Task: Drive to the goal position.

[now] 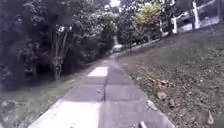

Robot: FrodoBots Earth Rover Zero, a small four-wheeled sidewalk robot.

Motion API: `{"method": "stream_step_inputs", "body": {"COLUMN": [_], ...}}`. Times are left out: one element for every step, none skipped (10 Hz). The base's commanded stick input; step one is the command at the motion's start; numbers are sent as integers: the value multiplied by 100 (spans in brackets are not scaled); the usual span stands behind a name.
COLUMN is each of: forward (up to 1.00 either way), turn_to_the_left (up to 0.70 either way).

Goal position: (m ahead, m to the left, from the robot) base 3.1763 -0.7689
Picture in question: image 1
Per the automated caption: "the row of dark trees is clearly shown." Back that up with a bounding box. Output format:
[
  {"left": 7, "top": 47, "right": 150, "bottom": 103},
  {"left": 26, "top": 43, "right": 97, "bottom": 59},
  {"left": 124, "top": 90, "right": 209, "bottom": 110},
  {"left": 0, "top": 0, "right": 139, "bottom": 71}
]
[{"left": 0, "top": 0, "right": 121, "bottom": 92}]

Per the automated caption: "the grey concrete slab path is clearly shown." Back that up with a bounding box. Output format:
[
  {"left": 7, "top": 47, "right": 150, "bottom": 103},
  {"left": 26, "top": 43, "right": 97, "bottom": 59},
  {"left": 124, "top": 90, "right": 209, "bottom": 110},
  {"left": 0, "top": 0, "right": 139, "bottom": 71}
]
[{"left": 28, "top": 59, "right": 176, "bottom": 128}]

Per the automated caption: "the white fence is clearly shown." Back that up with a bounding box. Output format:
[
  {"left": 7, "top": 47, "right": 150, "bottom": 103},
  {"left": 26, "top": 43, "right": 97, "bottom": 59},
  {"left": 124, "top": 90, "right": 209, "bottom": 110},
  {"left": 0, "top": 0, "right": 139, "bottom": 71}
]
[{"left": 159, "top": 0, "right": 224, "bottom": 34}]

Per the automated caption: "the robot's own part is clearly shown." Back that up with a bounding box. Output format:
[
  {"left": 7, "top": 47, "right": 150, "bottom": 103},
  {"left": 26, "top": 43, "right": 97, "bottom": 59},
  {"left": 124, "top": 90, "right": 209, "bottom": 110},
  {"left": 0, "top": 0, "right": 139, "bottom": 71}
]
[{"left": 138, "top": 120, "right": 148, "bottom": 128}]

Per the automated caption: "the grass slope with fallen leaves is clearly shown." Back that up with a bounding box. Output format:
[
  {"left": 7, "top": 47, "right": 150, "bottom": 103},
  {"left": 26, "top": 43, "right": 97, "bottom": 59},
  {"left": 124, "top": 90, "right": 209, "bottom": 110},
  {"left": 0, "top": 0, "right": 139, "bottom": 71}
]
[{"left": 114, "top": 23, "right": 224, "bottom": 128}]

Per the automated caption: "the low pale kerb wall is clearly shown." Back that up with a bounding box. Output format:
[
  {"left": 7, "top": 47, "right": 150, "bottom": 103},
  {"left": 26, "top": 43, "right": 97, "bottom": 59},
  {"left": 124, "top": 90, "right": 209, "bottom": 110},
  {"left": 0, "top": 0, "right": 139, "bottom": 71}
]
[{"left": 114, "top": 38, "right": 162, "bottom": 58}]

